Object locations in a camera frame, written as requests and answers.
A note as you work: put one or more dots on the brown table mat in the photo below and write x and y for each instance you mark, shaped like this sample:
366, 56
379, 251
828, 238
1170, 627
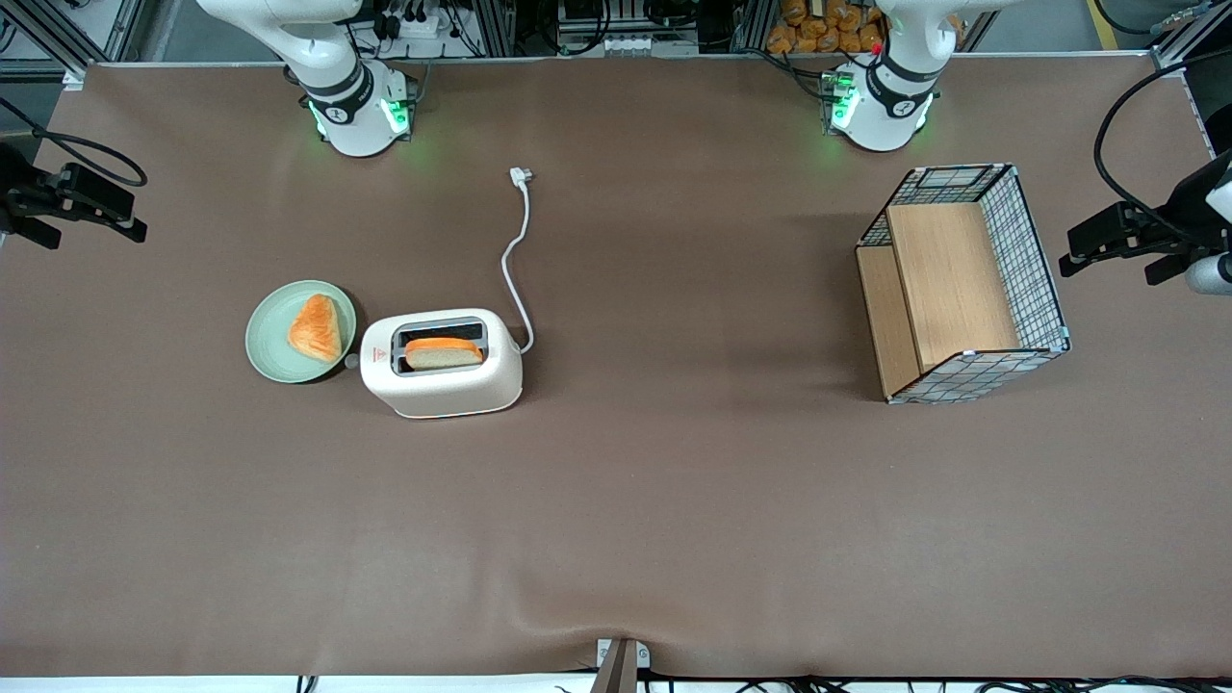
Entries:
674, 481

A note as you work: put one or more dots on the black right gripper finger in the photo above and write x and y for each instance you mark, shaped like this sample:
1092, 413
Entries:
96, 192
120, 228

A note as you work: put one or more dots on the pale green round plate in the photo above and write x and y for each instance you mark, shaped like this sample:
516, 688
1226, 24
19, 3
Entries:
269, 337

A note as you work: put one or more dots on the pile of orange bread rolls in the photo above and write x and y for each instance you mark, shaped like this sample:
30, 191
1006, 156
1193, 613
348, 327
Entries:
818, 34

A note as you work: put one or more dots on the aluminium frame profile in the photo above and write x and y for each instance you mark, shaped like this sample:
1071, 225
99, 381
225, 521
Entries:
1179, 38
751, 24
48, 34
495, 24

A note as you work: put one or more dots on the white two-slot toaster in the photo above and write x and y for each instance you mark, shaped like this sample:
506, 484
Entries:
452, 390

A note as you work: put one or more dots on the triangular orange pastry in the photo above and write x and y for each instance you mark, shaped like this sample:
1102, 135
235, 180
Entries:
316, 329

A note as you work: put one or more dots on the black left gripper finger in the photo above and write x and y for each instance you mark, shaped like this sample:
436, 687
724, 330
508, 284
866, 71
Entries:
1112, 231
1169, 260

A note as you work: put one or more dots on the white power strip with plugs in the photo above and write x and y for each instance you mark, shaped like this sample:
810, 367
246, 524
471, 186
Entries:
423, 24

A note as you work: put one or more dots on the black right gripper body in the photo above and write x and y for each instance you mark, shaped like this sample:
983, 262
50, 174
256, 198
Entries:
19, 192

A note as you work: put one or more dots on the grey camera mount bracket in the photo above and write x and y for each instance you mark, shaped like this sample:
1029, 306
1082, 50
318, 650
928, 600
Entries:
621, 669

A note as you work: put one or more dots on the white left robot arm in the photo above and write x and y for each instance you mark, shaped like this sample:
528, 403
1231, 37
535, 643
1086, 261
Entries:
890, 96

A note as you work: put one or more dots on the bread slice with orange crust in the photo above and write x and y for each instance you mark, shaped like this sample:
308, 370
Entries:
443, 354

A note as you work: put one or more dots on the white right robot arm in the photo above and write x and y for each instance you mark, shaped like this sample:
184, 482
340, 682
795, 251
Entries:
337, 67

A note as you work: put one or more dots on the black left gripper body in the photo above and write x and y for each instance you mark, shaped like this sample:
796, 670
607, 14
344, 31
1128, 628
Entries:
1175, 229

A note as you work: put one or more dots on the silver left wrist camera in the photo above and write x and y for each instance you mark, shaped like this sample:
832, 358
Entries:
1211, 274

